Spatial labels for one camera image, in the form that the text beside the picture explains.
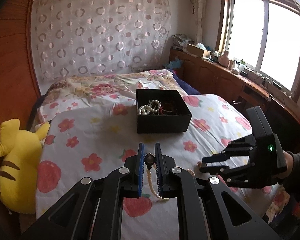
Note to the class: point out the strawberry print bed sheet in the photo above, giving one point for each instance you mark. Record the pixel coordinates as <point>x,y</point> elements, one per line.
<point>93,141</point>

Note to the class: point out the cardboard box on cabinet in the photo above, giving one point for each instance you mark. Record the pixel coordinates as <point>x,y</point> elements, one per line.
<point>197,51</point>

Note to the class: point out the yellow plush toy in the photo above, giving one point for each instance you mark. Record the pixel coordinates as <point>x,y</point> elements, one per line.
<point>20,153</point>

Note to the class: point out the pink ceramic jar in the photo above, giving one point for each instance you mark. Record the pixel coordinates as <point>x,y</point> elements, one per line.
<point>223,59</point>

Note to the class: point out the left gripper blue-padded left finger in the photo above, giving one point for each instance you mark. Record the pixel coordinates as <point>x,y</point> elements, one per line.
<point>133,182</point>

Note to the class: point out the window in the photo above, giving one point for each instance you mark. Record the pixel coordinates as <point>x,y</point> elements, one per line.
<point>225,21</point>

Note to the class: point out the black jewelry box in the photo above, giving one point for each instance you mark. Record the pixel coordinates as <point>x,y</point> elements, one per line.
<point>161,111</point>

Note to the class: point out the floral quilt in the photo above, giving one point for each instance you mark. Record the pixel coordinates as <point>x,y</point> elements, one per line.
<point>85,91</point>

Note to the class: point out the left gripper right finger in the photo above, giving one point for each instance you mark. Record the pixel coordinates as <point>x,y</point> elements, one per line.
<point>164,164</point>

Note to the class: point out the wooden side cabinet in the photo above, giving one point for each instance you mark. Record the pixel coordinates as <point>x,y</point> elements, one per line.
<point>241,93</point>

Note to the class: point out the right hand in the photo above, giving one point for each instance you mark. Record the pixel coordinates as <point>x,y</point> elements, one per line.
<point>289,163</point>

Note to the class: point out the wooden wardrobe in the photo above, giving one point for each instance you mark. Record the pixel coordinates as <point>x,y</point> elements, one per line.
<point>19,88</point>

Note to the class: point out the dark blue blanket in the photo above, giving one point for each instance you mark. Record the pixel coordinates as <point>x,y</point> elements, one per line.
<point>185,86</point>

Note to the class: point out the circle pattern sheer curtain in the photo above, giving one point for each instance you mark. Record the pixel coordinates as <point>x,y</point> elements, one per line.
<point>97,37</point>

